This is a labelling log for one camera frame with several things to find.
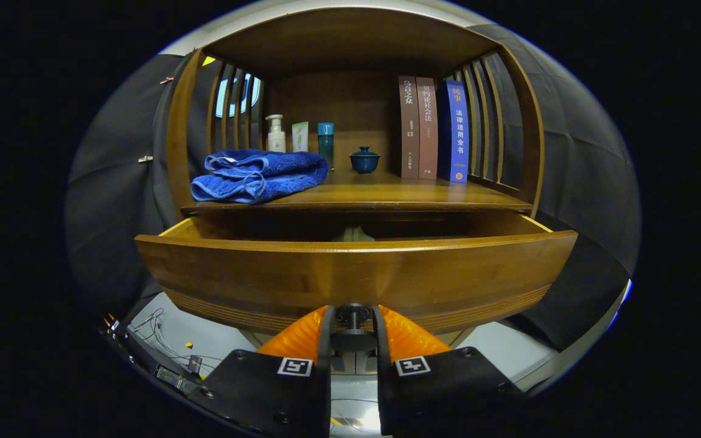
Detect dark brown book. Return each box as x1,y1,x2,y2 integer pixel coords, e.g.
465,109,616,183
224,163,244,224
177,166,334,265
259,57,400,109
398,75,420,179

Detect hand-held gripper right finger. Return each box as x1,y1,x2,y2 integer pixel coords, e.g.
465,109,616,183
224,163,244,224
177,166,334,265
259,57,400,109
372,304,525,437

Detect grey metal device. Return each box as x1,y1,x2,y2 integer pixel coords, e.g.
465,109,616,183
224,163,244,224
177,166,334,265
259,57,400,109
155,356,205,393

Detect wooden cabinet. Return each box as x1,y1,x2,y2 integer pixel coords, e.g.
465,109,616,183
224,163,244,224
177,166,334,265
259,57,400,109
165,6,546,375

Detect white pump bottle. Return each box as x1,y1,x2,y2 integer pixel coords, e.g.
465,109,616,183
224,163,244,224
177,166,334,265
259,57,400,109
265,114,287,153

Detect teal bottle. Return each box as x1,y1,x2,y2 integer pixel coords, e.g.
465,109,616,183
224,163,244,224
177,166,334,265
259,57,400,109
317,122,335,171

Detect pale yellow handled scrub sponge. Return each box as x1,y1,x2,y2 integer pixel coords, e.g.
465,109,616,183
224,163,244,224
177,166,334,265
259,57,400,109
333,226,375,243

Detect white cables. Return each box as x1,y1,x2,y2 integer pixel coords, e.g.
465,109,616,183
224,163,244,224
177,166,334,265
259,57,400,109
128,307,223,366

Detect black backdrop cloth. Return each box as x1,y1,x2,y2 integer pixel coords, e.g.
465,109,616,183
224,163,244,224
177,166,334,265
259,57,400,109
63,24,640,350

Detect blue folded towel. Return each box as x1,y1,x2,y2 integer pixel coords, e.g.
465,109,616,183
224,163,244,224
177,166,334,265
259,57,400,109
190,149,329,204

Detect wooden countertop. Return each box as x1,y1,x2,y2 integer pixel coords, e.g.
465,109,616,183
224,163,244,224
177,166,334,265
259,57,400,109
181,167,534,214

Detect blue book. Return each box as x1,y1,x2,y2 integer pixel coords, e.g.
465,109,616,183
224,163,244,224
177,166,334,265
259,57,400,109
438,80,470,184

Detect wooden drawer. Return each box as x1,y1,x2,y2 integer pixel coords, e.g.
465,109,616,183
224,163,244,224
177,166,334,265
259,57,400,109
134,210,578,360

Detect blue lidded teacup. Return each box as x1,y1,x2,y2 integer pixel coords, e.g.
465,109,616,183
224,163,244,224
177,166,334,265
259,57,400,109
349,146,381,175

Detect reddish brown book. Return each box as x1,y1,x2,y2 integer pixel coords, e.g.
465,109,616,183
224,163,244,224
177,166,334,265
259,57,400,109
416,77,439,180

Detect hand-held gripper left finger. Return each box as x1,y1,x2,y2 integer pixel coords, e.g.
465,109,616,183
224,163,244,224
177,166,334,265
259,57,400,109
195,304,334,438

